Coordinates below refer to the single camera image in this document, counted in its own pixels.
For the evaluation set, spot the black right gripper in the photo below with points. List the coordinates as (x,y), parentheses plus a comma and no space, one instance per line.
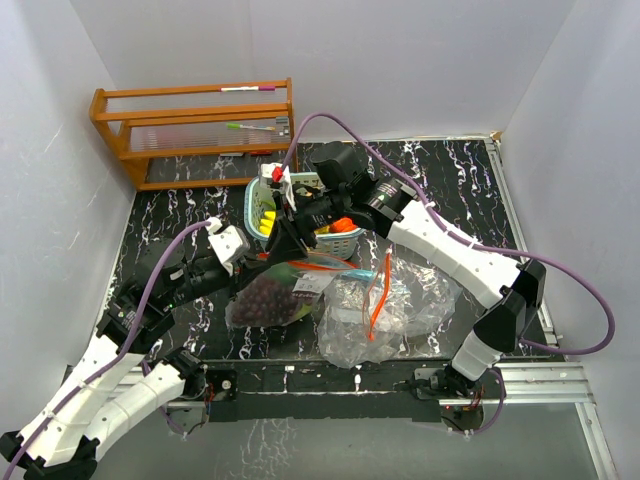
(285,241)

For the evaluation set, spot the pink white marker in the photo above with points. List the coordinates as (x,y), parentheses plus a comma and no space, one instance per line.
(248,88)

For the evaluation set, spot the black metal base rail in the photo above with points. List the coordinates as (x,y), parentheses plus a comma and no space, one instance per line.
(232,392)

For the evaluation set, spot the green avocado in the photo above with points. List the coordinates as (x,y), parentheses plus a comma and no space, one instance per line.
(307,278)

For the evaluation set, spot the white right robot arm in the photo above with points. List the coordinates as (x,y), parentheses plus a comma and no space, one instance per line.
(510,292)

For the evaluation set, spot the clear zip bag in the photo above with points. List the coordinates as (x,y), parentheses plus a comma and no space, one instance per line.
(307,301)
(370,315)

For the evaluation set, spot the clear zip top bag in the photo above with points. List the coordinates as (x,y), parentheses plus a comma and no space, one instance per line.
(307,301)

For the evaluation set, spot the dark red grapes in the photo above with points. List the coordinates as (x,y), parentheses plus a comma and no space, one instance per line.
(266,303)

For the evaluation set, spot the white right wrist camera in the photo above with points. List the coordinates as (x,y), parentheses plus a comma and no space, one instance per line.
(285,193)

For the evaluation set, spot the yellow bananas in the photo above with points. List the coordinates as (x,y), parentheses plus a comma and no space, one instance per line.
(267,222)

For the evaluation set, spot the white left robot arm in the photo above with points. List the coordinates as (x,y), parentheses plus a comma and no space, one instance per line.
(112,388)

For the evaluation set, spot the wooden rack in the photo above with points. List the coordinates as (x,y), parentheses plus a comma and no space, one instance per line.
(140,126)

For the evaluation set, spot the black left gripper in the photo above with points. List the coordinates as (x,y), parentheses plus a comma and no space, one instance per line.
(230,282)

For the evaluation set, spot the green white marker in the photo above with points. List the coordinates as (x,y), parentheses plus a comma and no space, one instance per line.
(240,126)

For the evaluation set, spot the teal plastic basket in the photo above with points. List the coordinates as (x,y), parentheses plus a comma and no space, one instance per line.
(258,199)

